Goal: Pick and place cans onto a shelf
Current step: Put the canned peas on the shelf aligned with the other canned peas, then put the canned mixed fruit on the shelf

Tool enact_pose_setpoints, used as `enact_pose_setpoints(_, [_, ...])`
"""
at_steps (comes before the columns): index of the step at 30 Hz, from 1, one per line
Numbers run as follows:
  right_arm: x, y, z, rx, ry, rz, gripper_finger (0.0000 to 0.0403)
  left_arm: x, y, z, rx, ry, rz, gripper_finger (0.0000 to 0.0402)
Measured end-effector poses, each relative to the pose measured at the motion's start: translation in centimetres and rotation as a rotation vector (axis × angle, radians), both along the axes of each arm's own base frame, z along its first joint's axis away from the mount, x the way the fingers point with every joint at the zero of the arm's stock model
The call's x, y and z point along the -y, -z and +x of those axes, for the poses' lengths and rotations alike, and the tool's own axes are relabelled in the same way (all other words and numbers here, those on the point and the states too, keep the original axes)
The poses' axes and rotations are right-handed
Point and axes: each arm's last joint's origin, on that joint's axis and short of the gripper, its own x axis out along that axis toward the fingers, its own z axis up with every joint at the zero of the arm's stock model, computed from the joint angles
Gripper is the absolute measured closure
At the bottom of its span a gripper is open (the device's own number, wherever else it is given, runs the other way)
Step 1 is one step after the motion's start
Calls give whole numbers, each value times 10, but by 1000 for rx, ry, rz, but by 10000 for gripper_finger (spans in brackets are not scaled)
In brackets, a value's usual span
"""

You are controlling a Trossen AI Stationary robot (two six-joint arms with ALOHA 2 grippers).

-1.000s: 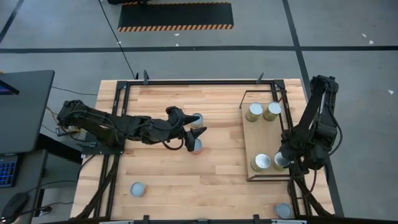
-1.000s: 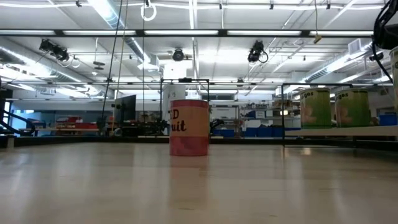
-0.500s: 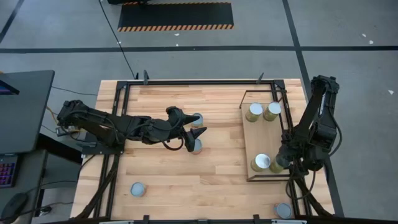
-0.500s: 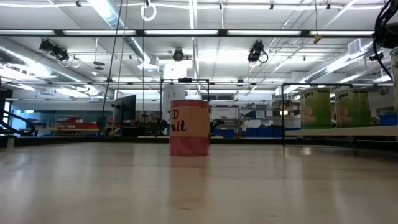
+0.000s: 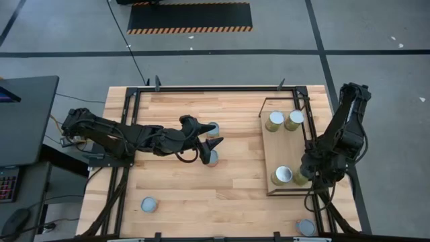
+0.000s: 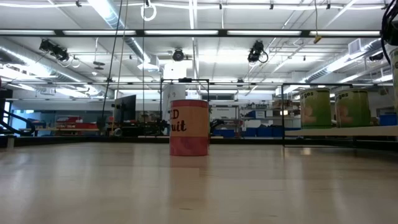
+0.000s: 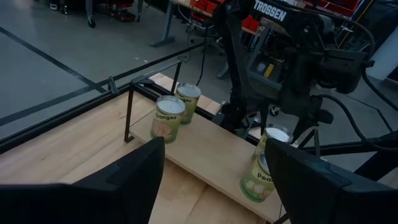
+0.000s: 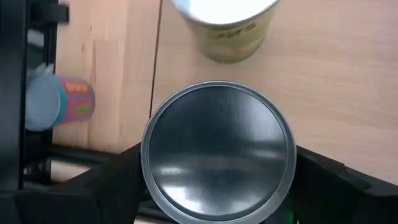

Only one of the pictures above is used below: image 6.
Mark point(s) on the white cylinder behind can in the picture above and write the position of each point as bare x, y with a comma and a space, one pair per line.
169, 93

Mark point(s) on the black background monitor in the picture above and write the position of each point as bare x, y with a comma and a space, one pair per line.
126, 109

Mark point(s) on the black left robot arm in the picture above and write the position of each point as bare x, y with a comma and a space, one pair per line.
32, 131

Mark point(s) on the black aluminium table frame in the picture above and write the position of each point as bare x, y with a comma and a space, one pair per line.
93, 141

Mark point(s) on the red storage box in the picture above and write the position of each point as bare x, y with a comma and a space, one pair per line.
77, 124

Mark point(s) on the background storage shelving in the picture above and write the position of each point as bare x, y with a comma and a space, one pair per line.
267, 107

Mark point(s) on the green label tin can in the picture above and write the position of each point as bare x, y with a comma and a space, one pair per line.
353, 109
315, 109

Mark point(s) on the blue storage bin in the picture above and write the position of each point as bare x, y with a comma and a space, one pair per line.
224, 133
273, 132
388, 120

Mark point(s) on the yellow hanging plug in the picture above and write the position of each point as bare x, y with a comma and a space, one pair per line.
317, 39

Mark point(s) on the black background robot arm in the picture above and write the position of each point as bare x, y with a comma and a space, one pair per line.
216, 124

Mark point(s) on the black overhead camera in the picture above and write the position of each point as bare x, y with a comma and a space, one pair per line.
178, 55

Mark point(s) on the black overhead light beam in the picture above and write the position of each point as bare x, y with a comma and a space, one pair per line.
140, 32

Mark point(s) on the black ceiling-hung device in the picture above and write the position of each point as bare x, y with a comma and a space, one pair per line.
256, 51
54, 49

